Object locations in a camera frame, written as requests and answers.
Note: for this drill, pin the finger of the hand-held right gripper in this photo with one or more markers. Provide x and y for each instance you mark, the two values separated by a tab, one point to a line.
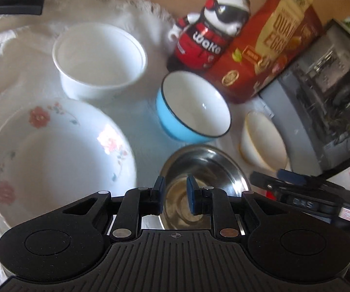
263	180
290	176

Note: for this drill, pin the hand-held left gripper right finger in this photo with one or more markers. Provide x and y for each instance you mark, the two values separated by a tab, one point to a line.
190	197

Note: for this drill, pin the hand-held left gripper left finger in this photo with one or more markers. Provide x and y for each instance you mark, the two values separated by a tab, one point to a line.
161	194

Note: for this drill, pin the stainless steel bowl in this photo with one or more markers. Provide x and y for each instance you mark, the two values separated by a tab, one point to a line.
205	164

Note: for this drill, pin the small white gold-rimmed bowl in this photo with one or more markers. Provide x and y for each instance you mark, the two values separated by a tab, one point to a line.
263	140

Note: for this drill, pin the blue bowl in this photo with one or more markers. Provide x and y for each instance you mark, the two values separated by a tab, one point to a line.
175	112

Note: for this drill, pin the white floral plate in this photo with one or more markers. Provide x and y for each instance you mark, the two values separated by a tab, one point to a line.
50	158

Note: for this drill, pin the white plastic bowl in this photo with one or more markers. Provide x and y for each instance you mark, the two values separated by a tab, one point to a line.
98	57

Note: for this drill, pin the grey picture box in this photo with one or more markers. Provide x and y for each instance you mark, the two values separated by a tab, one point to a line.
324	103

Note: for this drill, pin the red snack bag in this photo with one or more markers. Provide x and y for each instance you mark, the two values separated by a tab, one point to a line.
272	42

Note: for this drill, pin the red black panda figurine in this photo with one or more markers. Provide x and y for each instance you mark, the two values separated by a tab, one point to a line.
205	36

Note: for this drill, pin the white woven tablecloth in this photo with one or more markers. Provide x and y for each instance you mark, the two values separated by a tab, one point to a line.
16	67

